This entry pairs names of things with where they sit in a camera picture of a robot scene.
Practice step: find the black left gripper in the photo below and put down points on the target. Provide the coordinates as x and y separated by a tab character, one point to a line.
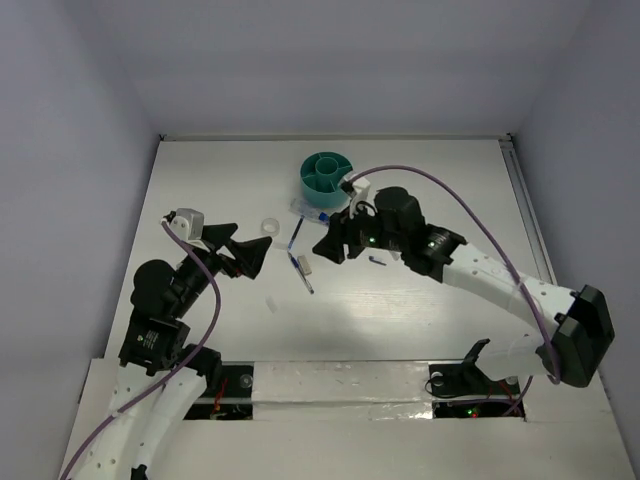
249	253

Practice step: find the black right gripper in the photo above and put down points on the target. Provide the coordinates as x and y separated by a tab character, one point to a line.
341	231

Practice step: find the white eraser with sleeve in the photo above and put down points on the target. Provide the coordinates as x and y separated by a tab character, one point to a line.
304	265

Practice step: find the clear tape roll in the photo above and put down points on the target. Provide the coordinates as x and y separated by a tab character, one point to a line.
270	227

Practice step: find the clear blue-capped marker pen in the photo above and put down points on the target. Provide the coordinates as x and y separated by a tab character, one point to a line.
308	212

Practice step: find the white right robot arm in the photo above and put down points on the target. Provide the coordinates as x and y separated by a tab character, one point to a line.
574	326

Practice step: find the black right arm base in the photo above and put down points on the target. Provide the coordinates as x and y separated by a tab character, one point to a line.
461	390

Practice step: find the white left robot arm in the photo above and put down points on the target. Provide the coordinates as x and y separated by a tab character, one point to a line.
160	374

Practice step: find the blue gel pen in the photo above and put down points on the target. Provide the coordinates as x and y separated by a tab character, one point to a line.
295	232

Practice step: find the blue ballpoint pen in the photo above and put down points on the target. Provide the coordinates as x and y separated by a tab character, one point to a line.
301	273

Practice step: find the blue pen cap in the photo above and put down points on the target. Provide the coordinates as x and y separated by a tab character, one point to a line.
377	261

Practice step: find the clear plastic cap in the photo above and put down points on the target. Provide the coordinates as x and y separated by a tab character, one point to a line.
271	304

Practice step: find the teal round desk organizer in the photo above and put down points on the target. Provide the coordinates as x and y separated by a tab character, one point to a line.
321	174

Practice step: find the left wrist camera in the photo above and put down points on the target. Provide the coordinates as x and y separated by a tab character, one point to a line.
187	225

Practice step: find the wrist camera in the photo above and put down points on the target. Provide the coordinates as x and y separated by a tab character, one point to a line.
187	225
357	190

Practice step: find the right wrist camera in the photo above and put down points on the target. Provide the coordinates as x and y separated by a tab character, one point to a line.
357	190

